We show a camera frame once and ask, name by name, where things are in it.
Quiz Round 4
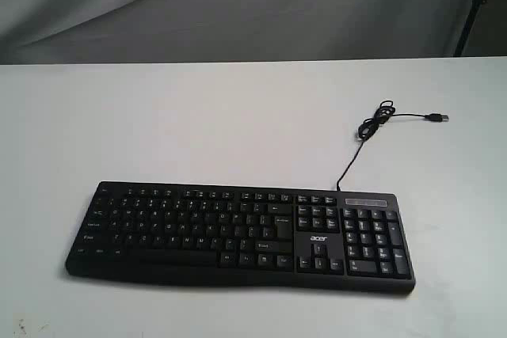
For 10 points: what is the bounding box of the black acer keyboard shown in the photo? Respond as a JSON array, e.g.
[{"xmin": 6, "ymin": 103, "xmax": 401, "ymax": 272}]
[{"xmin": 65, "ymin": 181, "xmax": 416, "ymax": 294}]

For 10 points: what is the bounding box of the grey backdrop cloth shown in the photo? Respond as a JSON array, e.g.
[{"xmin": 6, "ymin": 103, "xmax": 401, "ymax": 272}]
[{"xmin": 1, "ymin": 0, "xmax": 471, "ymax": 64}]

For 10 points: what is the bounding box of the black tripod stand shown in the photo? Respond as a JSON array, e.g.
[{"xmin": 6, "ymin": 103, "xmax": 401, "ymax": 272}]
[{"xmin": 454, "ymin": 0, "xmax": 487, "ymax": 57}]

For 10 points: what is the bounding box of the black keyboard usb cable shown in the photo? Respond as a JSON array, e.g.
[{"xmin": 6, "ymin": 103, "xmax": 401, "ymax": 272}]
[{"xmin": 336, "ymin": 100, "xmax": 450, "ymax": 192}]

